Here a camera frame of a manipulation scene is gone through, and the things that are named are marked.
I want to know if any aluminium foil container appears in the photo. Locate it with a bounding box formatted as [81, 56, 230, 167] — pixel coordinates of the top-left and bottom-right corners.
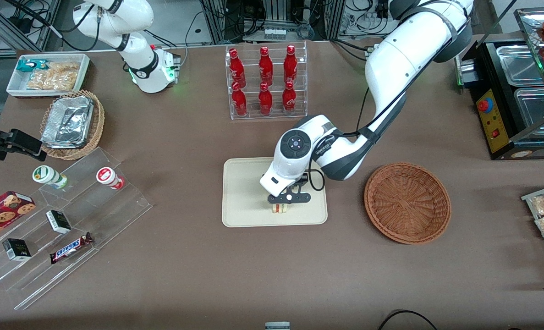
[41, 95, 94, 149]

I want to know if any green lid yogurt cup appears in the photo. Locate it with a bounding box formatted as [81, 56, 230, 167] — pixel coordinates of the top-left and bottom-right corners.
[32, 165, 69, 190]

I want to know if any clear acrylic bottle rack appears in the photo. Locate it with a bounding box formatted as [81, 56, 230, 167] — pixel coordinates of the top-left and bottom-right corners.
[226, 41, 308, 121]

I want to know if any oval light wicker basket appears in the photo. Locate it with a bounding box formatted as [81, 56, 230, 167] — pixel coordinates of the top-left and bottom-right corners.
[39, 90, 105, 160]

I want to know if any aluminium frame rack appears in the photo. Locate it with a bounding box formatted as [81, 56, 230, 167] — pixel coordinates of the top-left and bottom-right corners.
[198, 0, 346, 43]

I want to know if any black hot food display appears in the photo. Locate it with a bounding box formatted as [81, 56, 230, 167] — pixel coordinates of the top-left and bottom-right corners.
[460, 7, 544, 161]

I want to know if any round brown wicker basket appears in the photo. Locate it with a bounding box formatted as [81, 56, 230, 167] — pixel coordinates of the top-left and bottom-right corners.
[364, 163, 451, 245]

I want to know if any red cola bottle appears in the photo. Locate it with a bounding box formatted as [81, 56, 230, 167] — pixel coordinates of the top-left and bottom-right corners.
[258, 82, 274, 115]
[282, 81, 297, 114]
[258, 46, 274, 87]
[229, 48, 247, 88]
[231, 82, 248, 116]
[284, 45, 298, 85]

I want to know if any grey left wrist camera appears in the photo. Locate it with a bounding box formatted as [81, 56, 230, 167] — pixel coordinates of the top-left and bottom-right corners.
[267, 192, 311, 204]

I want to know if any red lid yogurt cup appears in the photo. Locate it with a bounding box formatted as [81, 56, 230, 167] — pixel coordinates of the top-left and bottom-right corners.
[96, 167, 125, 190]

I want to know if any small black white box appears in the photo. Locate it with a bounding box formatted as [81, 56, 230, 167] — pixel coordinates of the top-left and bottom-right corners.
[46, 210, 72, 234]

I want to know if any clear acrylic stepped stand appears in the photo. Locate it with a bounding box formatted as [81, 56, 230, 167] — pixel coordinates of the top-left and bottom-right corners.
[0, 147, 153, 311]

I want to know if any beige plastic tray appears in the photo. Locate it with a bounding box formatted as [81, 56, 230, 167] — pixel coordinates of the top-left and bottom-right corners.
[222, 157, 328, 228]

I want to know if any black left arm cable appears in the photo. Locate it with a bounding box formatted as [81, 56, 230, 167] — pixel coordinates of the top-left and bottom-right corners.
[308, 9, 465, 192]

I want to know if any steel food pan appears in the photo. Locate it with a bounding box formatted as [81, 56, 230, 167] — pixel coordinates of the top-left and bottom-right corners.
[514, 87, 544, 127]
[496, 44, 544, 88]

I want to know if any white rectangular snack bin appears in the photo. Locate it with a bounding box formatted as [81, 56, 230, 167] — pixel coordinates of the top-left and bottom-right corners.
[6, 53, 91, 99]

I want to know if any black floor cable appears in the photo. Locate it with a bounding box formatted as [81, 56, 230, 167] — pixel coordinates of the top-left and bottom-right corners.
[377, 310, 440, 330]

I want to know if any red cookie box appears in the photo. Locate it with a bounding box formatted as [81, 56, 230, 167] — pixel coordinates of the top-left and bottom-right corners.
[0, 191, 37, 245]

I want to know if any teal snack packet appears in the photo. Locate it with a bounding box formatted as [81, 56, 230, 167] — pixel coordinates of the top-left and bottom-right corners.
[16, 59, 48, 73]

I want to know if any tray of packaged snacks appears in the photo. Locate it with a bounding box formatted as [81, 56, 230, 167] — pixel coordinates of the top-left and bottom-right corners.
[522, 182, 544, 280]

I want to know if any snickers chocolate bar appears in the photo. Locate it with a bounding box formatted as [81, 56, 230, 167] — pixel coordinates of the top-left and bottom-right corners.
[49, 232, 93, 264]

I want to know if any clear bag of crackers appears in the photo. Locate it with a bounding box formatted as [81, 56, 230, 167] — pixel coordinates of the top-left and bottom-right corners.
[27, 62, 81, 91]

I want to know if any small black green box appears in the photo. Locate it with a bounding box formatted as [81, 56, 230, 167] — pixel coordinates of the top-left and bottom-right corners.
[2, 238, 32, 262]

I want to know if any small grey metal device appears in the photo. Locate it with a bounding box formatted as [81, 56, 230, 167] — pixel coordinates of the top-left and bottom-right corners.
[456, 57, 479, 88]

